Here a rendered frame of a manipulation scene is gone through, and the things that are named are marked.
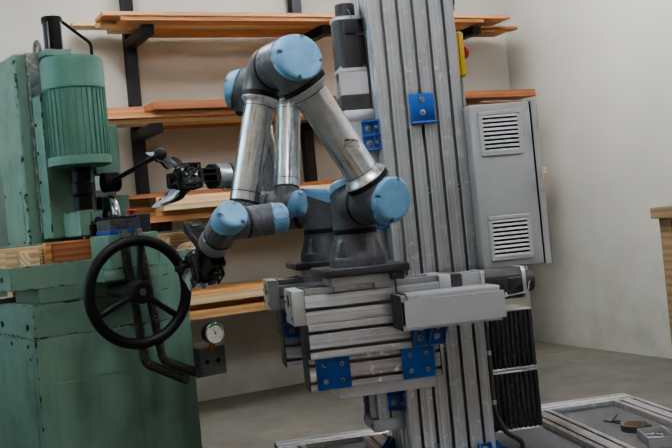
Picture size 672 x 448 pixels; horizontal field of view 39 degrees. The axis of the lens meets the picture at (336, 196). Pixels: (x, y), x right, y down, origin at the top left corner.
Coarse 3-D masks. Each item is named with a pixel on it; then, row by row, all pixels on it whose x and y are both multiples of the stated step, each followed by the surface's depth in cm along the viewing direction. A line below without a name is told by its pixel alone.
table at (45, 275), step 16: (160, 256) 262; (0, 272) 246; (16, 272) 240; (32, 272) 242; (48, 272) 244; (64, 272) 247; (80, 272) 249; (112, 272) 244; (160, 272) 252; (0, 288) 247; (16, 288) 239; (32, 288) 242
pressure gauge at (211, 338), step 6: (210, 324) 262; (216, 324) 264; (204, 330) 262; (210, 330) 263; (216, 330) 264; (222, 330) 265; (204, 336) 262; (210, 336) 263; (216, 336) 264; (222, 336) 265; (210, 342) 262; (216, 342) 263; (210, 348) 265
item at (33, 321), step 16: (160, 288) 262; (176, 288) 264; (0, 304) 265; (16, 304) 253; (32, 304) 245; (48, 304) 244; (64, 304) 246; (80, 304) 249; (96, 304) 251; (112, 304) 254; (128, 304) 256; (144, 304) 259; (176, 304) 264; (0, 320) 266; (16, 320) 253; (32, 320) 242; (48, 320) 243; (64, 320) 246; (80, 320) 248; (112, 320) 253; (128, 320) 256; (144, 320) 258; (160, 320) 261; (32, 336) 243; (48, 336) 243
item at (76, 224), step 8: (64, 216) 272; (72, 216) 266; (80, 216) 262; (88, 216) 263; (96, 216) 265; (64, 224) 272; (72, 224) 267; (80, 224) 262; (88, 224) 263; (64, 232) 273; (72, 232) 267; (80, 232) 262; (88, 232) 263
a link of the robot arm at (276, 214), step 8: (248, 208) 219; (256, 208) 219; (264, 208) 220; (272, 208) 221; (280, 208) 222; (256, 216) 218; (264, 216) 219; (272, 216) 220; (280, 216) 221; (288, 216) 222; (256, 224) 218; (264, 224) 219; (272, 224) 220; (280, 224) 221; (288, 224) 223; (256, 232) 219; (264, 232) 220; (272, 232) 221; (280, 232) 223
